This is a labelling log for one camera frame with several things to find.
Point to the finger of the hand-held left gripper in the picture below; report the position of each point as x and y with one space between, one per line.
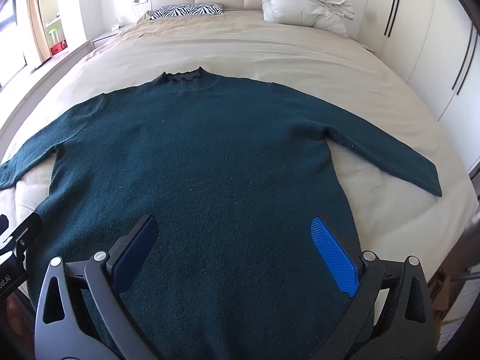
28 232

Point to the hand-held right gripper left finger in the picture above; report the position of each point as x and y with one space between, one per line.
137 247

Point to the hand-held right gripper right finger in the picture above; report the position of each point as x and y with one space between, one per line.
333 255

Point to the dark teal knit sweater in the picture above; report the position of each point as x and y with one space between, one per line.
210 150

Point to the cardboard box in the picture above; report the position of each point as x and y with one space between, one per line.
443 294

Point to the red box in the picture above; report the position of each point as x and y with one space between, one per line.
58 48

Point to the white nightstand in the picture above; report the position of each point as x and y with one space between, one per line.
105 38

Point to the beige curtain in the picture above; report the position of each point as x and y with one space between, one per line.
35 22

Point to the bed with beige sheet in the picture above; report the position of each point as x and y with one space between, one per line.
262 52

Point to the white open shelf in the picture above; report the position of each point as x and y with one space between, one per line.
50 7

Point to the zebra print pillow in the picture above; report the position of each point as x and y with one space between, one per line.
187 10

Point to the white wardrobe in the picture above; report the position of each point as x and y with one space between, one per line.
423 26

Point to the folded white duvet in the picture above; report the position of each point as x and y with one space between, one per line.
300 3

